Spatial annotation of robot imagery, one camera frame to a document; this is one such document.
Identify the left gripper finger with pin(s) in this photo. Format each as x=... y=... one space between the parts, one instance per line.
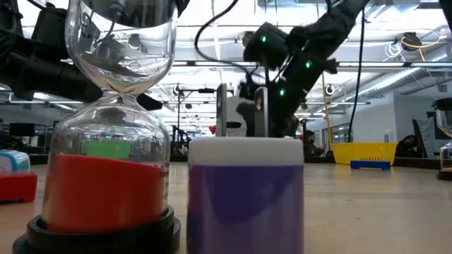
x=150 y=103

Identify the blue box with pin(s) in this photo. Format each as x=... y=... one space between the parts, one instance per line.
x=370 y=165

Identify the black background robot arm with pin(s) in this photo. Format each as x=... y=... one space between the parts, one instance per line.
x=178 y=135

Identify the person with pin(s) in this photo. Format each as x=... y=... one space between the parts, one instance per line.
x=406 y=146
x=310 y=143

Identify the black light stand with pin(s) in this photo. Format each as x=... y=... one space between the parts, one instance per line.
x=206 y=90

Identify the black monitor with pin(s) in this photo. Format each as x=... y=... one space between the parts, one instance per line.
x=22 y=130

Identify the green plastic bin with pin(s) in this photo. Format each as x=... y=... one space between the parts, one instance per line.
x=107 y=150

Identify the yellow plastic bin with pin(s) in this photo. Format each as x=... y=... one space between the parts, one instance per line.
x=363 y=153

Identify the pink sand hourglass black caps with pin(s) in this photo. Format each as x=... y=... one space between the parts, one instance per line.
x=106 y=194

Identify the purple jar with white lid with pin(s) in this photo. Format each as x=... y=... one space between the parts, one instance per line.
x=245 y=204

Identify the red flat box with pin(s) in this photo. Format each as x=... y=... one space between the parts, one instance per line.
x=17 y=187

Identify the grey metal post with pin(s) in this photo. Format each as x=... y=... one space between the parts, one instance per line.
x=261 y=113
x=221 y=109

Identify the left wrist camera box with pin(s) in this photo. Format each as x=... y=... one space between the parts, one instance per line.
x=49 y=31

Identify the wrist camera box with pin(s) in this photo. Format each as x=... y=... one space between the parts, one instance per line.
x=265 y=44
x=49 y=31

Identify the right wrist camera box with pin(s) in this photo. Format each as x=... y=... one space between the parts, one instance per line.
x=265 y=44

